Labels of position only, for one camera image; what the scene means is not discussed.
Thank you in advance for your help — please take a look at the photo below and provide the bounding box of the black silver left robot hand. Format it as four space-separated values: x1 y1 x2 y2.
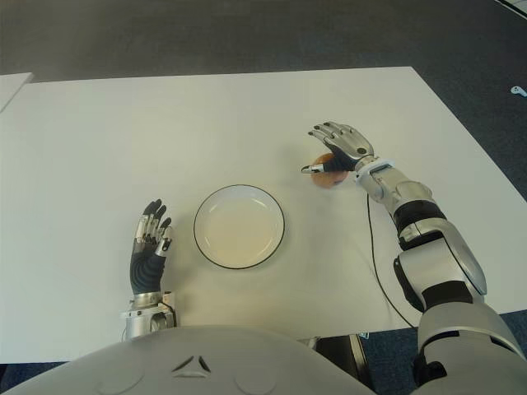
129 198 173 295

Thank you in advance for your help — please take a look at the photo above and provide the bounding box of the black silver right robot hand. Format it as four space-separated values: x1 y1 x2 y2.
300 121 375 176

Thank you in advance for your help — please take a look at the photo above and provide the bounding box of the red yellow apple with sticker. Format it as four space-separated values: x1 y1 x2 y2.
311 152 349 189

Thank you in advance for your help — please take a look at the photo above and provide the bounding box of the white plate with black rim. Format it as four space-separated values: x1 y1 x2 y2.
193 184 286 272

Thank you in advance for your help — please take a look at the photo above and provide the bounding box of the grey robot torso shell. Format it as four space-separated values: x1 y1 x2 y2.
0 324 374 395

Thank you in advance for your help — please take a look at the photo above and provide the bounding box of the white side table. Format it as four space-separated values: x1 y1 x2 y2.
0 72 34 113

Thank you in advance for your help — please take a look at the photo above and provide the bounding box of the thin black cable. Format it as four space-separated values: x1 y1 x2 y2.
364 193 417 329

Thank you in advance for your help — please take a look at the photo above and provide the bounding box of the black table frame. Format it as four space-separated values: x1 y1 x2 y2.
298 333 417 395

